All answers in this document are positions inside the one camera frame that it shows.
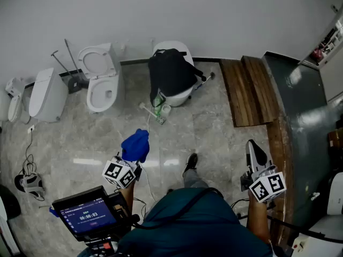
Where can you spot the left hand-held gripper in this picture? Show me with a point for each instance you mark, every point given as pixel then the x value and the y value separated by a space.
pixel 119 173

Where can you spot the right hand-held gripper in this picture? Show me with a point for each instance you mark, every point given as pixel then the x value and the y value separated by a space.
pixel 267 187

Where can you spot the blue cloth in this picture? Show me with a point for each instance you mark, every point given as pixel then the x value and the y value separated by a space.
pixel 135 149

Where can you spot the black backpack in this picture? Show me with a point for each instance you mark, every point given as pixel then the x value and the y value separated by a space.
pixel 171 74

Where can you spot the person's left forearm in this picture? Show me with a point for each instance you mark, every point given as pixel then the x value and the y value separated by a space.
pixel 127 199

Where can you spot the wooden curb strip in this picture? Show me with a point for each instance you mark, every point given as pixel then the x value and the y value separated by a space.
pixel 281 170

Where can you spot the black monitor screen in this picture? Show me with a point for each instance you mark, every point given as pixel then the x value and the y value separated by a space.
pixel 85 214

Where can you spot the person's grey trouser legs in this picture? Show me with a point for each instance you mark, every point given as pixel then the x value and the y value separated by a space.
pixel 194 179

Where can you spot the low wooden pallet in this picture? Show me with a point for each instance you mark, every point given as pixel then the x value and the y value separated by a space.
pixel 238 95

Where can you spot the person's black shoe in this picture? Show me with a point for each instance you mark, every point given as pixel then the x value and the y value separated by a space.
pixel 190 162

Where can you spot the grey power strip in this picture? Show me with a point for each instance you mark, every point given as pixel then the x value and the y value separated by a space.
pixel 160 120

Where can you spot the white toilet with raised seat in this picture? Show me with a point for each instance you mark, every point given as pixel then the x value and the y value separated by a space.
pixel 101 104

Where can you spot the white toilet brush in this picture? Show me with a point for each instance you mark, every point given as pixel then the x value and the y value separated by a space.
pixel 142 105

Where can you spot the small blue object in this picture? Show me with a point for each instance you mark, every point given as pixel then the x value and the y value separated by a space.
pixel 53 212

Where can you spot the white slotted brush holder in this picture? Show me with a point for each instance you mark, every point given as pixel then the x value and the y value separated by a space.
pixel 166 110

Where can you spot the green bottle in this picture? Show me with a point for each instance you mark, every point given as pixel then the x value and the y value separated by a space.
pixel 158 103

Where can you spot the cardboard box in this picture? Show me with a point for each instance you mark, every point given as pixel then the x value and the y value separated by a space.
pixel 336 138

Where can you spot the person's teal shirt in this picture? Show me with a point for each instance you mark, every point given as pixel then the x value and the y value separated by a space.
pixel 187 223

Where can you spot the white appliance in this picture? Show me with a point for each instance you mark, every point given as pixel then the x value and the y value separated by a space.
pixel 336 194

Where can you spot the black and white headset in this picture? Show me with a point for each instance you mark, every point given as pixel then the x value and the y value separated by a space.
pixel 28 182

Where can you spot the dark-headed toilet brush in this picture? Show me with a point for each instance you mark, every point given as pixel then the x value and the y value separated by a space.
pixel 212 75

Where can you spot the white toilet with oval lid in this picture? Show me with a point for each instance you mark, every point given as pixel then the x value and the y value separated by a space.
pixel 178 98

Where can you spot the small white socket block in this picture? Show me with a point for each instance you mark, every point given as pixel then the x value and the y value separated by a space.
pixel 31 129

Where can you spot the white box with red button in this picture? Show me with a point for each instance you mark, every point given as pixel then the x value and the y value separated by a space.
pixel 316 246

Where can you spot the white boxy closed toilet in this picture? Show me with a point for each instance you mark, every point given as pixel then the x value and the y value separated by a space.
pixel 45 95

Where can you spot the white cabinet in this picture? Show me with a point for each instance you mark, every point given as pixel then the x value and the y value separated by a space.
pixel 333 79

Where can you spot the red bag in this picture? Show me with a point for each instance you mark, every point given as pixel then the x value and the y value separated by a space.
pixel 317 53

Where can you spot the small white toilet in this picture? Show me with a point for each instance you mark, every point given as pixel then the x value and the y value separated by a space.
pixel 15 108

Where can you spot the white storage shelf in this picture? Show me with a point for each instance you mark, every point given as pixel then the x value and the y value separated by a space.
pixel 329 39

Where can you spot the black monitor mount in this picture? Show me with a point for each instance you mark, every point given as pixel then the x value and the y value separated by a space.
pixel 120 207

